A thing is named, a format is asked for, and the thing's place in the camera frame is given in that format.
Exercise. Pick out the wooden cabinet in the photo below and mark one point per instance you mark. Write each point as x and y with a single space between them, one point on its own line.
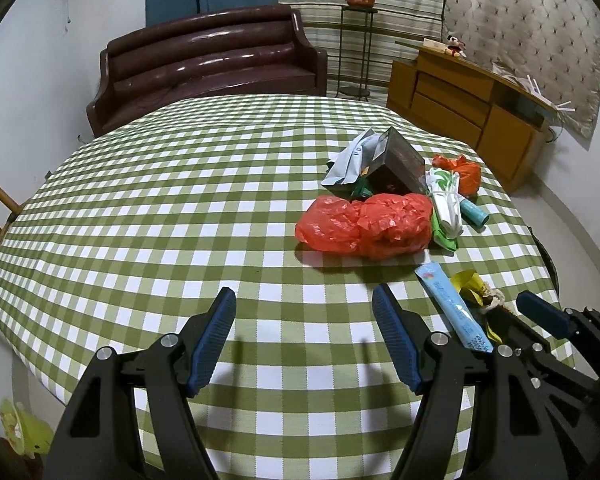
450 95

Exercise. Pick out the white papers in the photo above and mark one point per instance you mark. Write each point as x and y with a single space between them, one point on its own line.
530 87

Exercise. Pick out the green bottle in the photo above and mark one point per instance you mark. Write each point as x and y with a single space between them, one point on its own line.
362 190

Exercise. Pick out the yellow green plastic stool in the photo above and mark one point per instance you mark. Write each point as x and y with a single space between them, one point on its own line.
25 432

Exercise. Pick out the striped curtain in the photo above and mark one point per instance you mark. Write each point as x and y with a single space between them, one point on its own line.
410 5

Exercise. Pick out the metal plant stand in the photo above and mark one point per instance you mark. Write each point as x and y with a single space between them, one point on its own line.
360 50

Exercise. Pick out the white green plastic bag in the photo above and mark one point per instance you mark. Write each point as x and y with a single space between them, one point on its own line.
445 205

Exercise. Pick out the patterned beige cloth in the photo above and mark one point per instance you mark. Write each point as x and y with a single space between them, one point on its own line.
530 20

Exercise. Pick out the black cardboard box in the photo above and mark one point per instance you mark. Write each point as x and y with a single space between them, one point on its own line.
397 165

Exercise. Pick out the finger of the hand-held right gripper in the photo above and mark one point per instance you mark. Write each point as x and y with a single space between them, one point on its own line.
542 312
525 340

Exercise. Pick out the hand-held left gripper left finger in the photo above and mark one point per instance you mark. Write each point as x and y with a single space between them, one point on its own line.
212 340

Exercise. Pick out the small orange plastic bag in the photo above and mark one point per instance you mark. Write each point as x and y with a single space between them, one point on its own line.
462 172

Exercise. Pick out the small toy figure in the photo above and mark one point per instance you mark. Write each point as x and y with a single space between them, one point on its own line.
454 46

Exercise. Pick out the cream flat box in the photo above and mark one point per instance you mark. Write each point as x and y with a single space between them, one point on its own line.
434 45

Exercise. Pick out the light blue toothpaste tube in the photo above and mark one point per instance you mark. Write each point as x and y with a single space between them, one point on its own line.
447 300

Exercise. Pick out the green checkered tablecloth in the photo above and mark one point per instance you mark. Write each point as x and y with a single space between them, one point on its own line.
180 210

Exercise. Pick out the brown leather sofa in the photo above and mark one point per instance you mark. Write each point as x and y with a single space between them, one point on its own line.
205 70

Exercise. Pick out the teal tube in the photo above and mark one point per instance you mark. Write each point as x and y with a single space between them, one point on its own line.
475 211

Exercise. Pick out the yellow wrapper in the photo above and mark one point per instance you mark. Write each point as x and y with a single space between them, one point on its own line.
472 285

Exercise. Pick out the red plastic bag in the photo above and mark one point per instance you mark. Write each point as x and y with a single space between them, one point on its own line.
375 225

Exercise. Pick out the grey white mailer bag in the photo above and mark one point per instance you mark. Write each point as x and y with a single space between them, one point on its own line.
352 160

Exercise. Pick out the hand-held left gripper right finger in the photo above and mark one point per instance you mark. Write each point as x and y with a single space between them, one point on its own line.
395 340

